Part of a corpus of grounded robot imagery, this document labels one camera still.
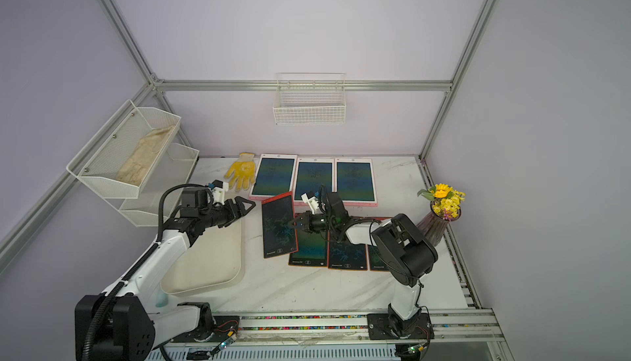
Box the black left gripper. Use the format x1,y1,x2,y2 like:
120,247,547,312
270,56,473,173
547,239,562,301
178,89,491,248
201,196,256,229

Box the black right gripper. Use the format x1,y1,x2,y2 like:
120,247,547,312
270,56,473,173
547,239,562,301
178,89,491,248
289,210,337,233

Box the dark red tablet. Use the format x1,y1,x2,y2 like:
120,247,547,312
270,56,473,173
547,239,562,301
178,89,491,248
261,192,298,258
289,219,328,267
367,217,389,272
327,235,368,271

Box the pink white writing tablet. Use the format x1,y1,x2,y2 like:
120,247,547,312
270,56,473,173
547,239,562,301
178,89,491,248
249,154,297,201

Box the beige storage tray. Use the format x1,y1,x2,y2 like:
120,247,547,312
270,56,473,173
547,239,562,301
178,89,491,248
161,221,245,296

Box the dark red bottom tablet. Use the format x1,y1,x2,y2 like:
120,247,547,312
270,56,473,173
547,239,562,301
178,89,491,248
367,217,389,272

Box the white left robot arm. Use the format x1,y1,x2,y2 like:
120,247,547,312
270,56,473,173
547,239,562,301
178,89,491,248
74,180,256,360

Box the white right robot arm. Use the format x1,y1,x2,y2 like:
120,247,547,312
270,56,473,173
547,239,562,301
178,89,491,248
288,191,439,341

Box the yellow work glove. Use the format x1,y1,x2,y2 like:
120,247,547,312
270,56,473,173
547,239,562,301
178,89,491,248
224,152,256,192

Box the beige glove in shelf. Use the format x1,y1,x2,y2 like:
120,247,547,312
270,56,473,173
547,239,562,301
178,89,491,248
115,126,174,186

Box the light blue object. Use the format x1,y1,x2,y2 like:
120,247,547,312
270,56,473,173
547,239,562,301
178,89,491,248
155,289,169,308

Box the white mesh two-tier shelf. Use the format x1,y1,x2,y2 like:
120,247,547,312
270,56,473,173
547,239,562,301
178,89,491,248
67,101,199,227

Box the purple glass vase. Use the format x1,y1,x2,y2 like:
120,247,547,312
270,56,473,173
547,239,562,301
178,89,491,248
417,202,462,247

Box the yellow flower bouquet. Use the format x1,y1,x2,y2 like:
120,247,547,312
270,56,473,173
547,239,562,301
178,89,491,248
417,183,466,221

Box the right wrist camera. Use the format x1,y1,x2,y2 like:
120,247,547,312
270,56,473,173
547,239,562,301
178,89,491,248
301,192,321,214

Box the white wire wall basket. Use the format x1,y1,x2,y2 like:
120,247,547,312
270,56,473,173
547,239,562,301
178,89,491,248
273,73,347,126

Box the aluminium frame profiles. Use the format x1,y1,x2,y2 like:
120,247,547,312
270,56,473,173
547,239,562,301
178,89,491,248
0,0,516,361

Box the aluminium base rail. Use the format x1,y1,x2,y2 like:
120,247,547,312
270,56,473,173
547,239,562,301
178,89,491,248
142,307,506,349

